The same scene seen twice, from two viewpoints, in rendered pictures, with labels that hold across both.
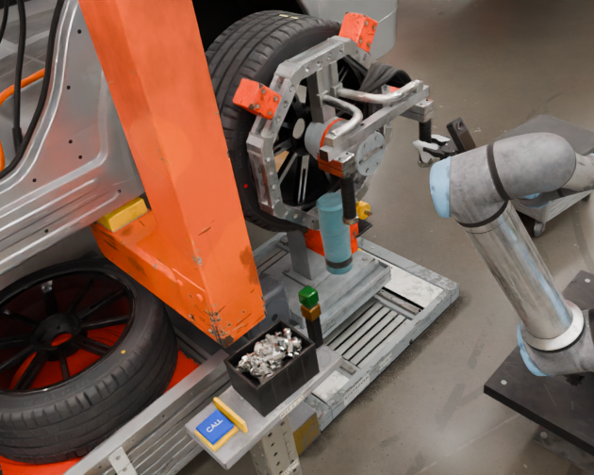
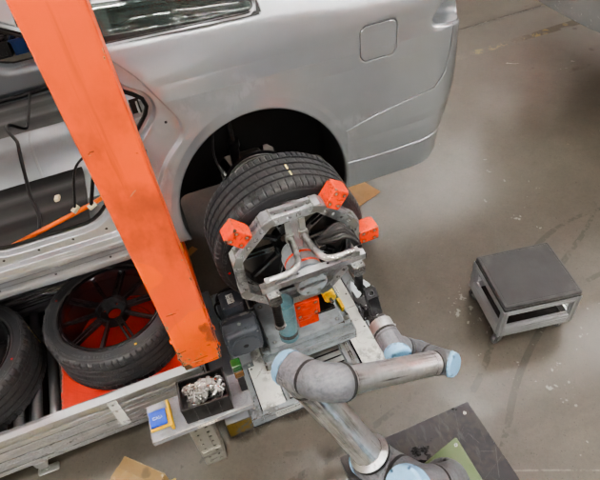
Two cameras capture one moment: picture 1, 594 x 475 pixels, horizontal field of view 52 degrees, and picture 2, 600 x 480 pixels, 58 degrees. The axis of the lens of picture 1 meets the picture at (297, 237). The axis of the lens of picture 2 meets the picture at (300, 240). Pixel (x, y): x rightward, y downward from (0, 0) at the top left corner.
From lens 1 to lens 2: 1.11 m
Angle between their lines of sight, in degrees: 19
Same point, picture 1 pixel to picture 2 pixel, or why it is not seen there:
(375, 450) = (279, 455)
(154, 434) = (139, 397)
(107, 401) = (117, 370)
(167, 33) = (145, 224)
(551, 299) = (353, 446)
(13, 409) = (67, 355)
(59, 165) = not seen: hidden behind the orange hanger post
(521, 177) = (308, 394)
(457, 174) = (282, 370)
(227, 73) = (230, 204)
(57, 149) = not seen: hidden behind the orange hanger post
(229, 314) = (189, 354)
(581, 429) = not seen: outside the picture
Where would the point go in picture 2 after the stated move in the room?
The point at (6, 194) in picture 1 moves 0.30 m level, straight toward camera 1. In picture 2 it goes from (87, 234) to (79, 288)
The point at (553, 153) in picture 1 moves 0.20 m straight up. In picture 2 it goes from (332, 388) to (329, 350)
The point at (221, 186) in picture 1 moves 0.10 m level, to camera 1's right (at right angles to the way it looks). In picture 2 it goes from (184, 293) to (209, 299)
